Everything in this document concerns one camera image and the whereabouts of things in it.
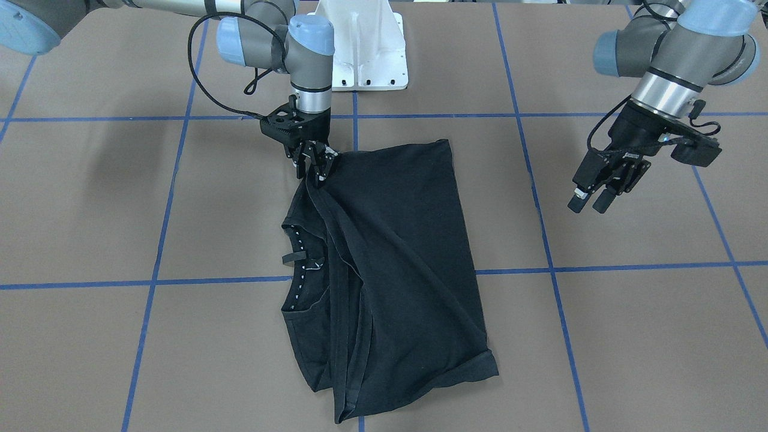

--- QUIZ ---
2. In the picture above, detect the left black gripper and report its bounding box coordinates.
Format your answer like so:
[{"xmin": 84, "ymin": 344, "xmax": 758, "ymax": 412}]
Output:
[{"xmin": 568, "ymin": 102, "xmax": 675, "ymax": 214}]

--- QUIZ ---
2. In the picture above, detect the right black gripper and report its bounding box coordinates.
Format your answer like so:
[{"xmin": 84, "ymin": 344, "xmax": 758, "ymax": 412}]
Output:
[{"xmin": 260, "ymin": 103, "xmax": 338, "ymax": 187}]

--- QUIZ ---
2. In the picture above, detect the black graphic t-shirt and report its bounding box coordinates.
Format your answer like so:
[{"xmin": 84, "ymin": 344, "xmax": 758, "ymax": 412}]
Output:
[{"xmin": 281, "ymin": 139, "xmax": 499, "ymax": 424}]

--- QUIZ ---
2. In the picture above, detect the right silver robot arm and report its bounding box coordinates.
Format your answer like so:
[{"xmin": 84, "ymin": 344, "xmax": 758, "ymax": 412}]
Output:
[{"xmin": 1, "ymin": 1, "xmax": 338, "ymax": 182}]

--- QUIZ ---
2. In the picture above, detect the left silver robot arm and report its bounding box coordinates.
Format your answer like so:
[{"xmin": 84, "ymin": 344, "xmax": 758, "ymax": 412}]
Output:
[{"xmin": 568, "ymin": 1, "xmax": 766, "ymax": 213}]

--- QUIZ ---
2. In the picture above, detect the brown paper table cover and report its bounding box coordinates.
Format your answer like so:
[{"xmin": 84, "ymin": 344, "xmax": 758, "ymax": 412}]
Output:
[{"xmin": 2, "ymin": 1, "xmax": 766, "ymax": 431}]

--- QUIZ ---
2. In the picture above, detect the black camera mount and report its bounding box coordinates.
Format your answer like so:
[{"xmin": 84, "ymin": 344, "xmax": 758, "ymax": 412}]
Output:
[{"xmin": 667, "ymin": 135, "xmax": 722, "ymax": 167}]

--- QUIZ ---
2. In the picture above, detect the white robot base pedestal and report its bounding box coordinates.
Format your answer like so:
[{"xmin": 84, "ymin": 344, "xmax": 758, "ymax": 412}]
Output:
[{"xmin": 316, "ymin": 1, "xmax": 409, "ymax": 91}]

